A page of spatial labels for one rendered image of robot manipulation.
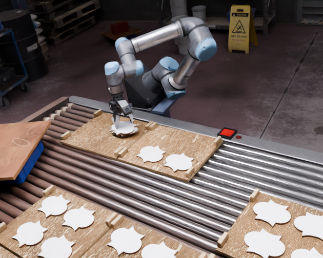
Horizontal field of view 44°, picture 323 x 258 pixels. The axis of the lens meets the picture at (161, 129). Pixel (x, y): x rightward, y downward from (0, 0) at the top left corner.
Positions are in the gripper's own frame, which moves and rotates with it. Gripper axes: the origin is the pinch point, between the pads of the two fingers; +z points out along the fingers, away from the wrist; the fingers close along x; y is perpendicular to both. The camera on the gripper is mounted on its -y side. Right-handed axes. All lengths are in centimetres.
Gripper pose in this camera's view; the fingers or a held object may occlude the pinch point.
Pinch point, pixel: (125, 125)
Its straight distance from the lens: 217.1
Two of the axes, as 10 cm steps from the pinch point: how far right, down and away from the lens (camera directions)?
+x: -8.1, 3.8, -4.4
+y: -5.7, -3.6, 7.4
